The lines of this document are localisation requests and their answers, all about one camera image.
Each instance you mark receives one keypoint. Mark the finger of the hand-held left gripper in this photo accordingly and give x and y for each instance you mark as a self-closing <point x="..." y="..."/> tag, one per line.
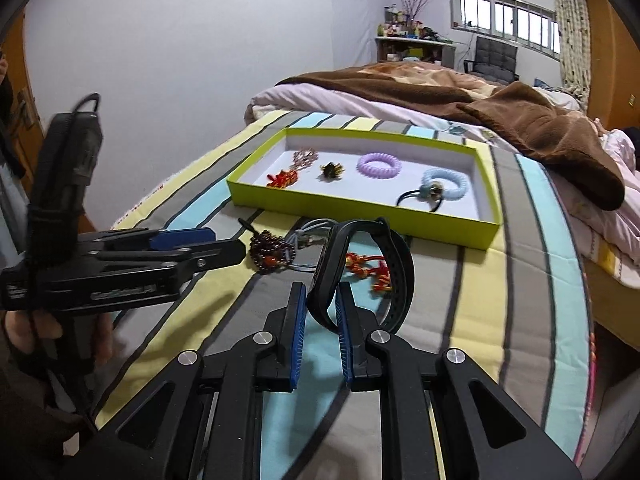
<point x="220" y="254"/>
<point x="180" y="237"/>

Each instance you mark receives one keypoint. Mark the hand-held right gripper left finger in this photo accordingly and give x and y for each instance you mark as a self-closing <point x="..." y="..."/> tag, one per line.
<point x="298" y="340"/>

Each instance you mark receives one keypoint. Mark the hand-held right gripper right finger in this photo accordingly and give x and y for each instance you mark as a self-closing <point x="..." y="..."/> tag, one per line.
<point x="345" y="345"/>

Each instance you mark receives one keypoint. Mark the black wristband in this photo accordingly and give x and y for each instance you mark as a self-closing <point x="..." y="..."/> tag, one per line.
<point x="327" y="270"/>

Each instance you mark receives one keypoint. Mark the pink rhinestone hair clip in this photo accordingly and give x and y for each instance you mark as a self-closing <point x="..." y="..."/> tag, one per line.
<point x="305" y="158"/>

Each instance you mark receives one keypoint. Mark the green cardboard box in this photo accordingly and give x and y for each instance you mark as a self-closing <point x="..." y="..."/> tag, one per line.
<point x="350" y="195"/>

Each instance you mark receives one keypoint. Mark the person's left hand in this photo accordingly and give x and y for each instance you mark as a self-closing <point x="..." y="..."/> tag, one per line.
<point x="20" y="332"/>

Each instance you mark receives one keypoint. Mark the striped bed sheet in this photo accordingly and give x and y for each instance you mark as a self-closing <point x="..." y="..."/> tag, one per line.
<point x="500" y="310"/>

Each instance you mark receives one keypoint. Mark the grey shelf unit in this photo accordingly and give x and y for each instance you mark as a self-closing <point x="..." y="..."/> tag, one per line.
<point x="400" y="47"/>

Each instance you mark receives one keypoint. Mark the cluster of bottles and jars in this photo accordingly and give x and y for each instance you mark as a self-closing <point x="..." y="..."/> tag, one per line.
<point x="400" y="27"/>

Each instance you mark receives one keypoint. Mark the brown fleece blanket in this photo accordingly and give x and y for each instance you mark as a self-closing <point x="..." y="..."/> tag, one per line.
<point x="550" y="135"/>

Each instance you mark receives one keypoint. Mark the vase of bare branches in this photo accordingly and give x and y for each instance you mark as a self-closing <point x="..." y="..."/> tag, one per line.
<point x="415" y="2"/>

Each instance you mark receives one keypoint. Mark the black padded chair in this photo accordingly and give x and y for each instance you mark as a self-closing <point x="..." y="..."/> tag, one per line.
<point x="495" y="57"/>

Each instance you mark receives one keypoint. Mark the barred window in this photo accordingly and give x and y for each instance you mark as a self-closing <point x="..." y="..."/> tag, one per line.
<point x="505" y="15"/>

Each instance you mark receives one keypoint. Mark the patterned curtain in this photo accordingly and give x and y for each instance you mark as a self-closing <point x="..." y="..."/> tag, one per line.
<point x="570" y="35"/>

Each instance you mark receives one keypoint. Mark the wooden wardrobe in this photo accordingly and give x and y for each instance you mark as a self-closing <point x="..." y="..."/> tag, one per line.
<point x="615" y="60"/>

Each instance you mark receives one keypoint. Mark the wooden bed frame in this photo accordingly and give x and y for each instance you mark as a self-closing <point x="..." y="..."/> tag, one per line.
<point x="615" y="310"/>

